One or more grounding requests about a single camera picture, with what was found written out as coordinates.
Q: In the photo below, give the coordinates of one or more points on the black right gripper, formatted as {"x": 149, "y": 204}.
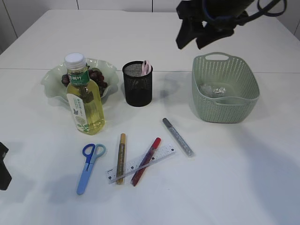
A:
{"x": 221, "y": 17}

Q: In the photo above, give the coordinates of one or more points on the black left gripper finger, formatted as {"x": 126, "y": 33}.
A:
{"x": 5, "y": 177}

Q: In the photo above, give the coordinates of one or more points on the clear plastic sheet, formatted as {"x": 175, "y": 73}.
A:
{"x": 213, "y": 91}

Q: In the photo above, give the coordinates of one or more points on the pink scissors with purple sheath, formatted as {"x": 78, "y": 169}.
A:
{"x": 146, "y": 68}

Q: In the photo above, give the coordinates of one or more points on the yellow tea bottle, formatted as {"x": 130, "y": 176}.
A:
{"x": 83, "y": 95}

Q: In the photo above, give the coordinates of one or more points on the purple grape bunch with leaves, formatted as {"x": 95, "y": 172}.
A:
{"x": 95, "y": 74}

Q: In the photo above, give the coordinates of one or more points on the green woven plastic basket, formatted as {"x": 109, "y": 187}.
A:
{"x": 242, "y": 90}

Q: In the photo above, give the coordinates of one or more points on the black mesh pen holder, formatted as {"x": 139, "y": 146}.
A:
{"x": 138, "y": 88}

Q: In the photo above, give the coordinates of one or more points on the clear plastic ruler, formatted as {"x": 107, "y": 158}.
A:
{"x": 133, "y": 165}

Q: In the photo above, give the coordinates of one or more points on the green wavy glass plate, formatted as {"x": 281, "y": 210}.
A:
{"x": 53, "y": 87}

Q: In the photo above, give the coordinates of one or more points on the silver glitter pen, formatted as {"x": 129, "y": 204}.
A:
{"x": 182, "y": 143}

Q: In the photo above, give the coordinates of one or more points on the gold glitter pen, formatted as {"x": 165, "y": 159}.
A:
{"x": 121, "y": 159}

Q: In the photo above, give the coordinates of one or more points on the red glitter pen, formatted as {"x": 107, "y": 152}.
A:
{"x": 135, "y": 179}

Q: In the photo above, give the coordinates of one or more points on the blue scissors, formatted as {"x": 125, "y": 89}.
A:
{"x": 92, "y": 152}

